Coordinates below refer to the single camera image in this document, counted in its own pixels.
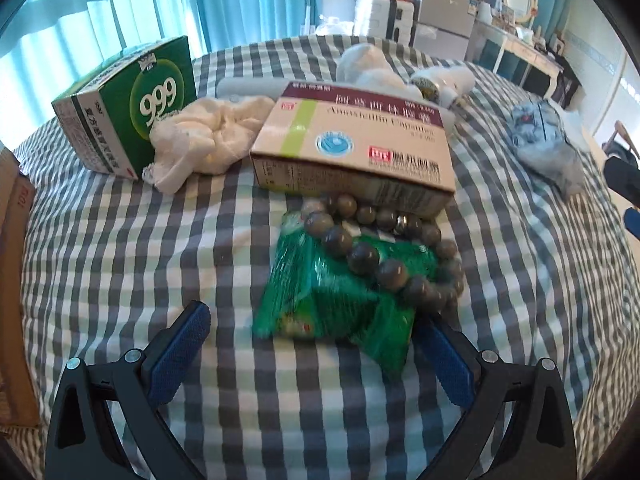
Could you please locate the white dressing table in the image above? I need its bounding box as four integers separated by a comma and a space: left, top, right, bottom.
470, 20, 566, 101

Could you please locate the blue grey crumpled cloth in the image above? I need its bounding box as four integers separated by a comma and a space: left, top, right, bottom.
505, 100, 591, 198

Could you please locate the brown cardboard box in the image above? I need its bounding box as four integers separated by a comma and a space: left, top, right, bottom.
0, 147, 41, 428

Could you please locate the green snack packet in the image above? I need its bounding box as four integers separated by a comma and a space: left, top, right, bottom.
251, 210, 441, 381

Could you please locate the green medicine box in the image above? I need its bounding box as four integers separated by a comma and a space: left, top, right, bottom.
51, 35, 198, 181

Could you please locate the large clear water jug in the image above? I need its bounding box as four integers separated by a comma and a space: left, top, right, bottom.
316, 11, 352, 37

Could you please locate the checked bed sheet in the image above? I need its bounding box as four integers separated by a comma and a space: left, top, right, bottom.
10, 35, 636, 480

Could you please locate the white labelled bottle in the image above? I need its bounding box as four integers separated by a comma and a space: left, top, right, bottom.
410, 66, 478, 108

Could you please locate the teal curtain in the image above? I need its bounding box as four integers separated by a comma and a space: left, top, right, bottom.
0, 0, 321, 146

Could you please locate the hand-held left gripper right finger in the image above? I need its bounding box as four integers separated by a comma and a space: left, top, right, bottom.
415, 317, 578, 480

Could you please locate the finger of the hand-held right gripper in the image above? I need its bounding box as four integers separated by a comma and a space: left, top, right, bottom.
603, 156, 640, 208

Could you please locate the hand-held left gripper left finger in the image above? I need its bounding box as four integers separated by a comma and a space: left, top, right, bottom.
44, 301, 213, 480

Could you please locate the white crumpled cloth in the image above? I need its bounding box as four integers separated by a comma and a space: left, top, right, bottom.
141, 96, 276, 196

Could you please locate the white oblong plastic device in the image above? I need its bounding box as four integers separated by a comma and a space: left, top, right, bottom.
215, 78, 291, 108

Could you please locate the brown bead bracelet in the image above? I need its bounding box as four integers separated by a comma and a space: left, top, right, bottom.
299, 195, 466, 316

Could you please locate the tan and maroon medicine box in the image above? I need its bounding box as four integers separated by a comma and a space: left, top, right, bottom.
249, 80, 457, 221

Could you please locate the silver mini fridge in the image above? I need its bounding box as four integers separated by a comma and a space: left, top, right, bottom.
412, 0, 483, 53

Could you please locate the white plush toy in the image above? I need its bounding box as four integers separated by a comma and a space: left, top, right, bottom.
336, 44, 426, 103

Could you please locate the white suitcase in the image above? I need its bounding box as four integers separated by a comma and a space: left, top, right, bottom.
356, 0, 418, 46

